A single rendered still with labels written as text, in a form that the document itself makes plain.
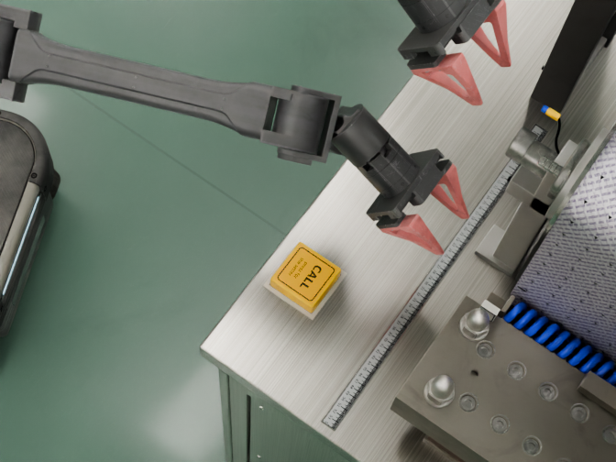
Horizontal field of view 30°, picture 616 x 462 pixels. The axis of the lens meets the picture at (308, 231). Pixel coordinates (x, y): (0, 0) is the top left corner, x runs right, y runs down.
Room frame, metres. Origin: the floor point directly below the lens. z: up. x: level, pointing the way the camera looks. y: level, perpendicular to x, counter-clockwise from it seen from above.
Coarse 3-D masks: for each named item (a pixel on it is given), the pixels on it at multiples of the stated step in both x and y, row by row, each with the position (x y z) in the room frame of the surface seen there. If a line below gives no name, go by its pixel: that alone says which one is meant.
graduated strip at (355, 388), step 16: (512, 160) 0.77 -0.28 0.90; (512, 176) 0.75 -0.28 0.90; (496, 192) 0.72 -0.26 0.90; (480, 208) 0.69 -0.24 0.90; (464, 224) 0.66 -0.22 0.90; (480, 224) 0.67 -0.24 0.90; (464, 240) 0.64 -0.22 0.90; (448, 256) 0.61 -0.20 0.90; (432, 272) 0.58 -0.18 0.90; (432, 288) 0.56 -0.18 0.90; (416, 304) 0.53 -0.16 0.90; (400, 320) 0.51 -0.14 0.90; (384, 336) 0.48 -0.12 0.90; (400, 336) 0.49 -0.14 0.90; (384, 352) 0.46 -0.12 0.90; (368, 368) 0.44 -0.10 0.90; (352, 384) 0.41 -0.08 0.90; (336, 400) 0.39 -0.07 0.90; (352, 400) 0.39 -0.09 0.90; (336, 416) 0.37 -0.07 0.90
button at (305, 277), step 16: (288, 256) 0.57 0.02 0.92; (304, 256) 0.57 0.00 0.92; (320, 256) 0.58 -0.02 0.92; (288, 272) 0.55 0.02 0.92; (304, 272) 0.55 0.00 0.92; (320, 272) 0.55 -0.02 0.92; (336, 272) 0.56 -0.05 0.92; (288, 288) 0.53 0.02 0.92; (304, 288) 0.53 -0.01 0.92; (320, 288) 0.53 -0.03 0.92; (304, 304) 0.51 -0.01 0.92
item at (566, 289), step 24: (552, 264) 0.51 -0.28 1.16; (576, 264) 0.50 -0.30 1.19; (528, 288) 0.51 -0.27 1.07; (552, 288) 0.50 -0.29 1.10; (576, 288) 0.49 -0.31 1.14; (600, 288) 0.48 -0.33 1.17; (552, 312) 0.49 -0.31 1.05; (576, 312) 0.48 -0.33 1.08; (600, 312) 0.47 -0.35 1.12; (576, 336) 0.47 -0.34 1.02; (600, 336) 0.46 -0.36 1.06
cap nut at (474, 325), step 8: (472, 312) 0.47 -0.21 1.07; (480, 312) 0.47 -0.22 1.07; (464, 320) 0.47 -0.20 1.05; (472, 320) 0.46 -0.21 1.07; (480, 320) 0.46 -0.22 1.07; (488, 320) 0.47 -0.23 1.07; (464, 328) 0.46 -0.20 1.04; (472, 328) 0.46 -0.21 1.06; (480, 328) 0.46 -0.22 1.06; (488, 328) 0.46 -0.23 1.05; (464, 336) 0.45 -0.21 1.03; (472, 336) 0.45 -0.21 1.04; (480, 336) 0.46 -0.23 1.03
